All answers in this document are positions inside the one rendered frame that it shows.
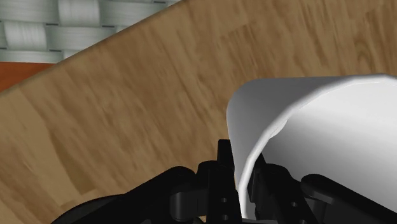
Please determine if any white cup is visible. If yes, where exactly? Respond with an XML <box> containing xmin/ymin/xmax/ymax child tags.
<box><xmin>226</xmin><ymin>73</ymin><xmax>397</xmax><ymax>220</ymax></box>

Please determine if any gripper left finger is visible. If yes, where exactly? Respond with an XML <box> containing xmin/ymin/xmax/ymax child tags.
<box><xmin>50</xmin><ymin>139</ymin><xmax>243</xmax><ymax>224</ymax></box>

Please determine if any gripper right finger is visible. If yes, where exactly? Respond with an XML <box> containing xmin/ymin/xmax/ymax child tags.
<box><xmin>247</xmin><ymin>152</ymin><xmax>397</xmax><ymax>224</ymax></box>

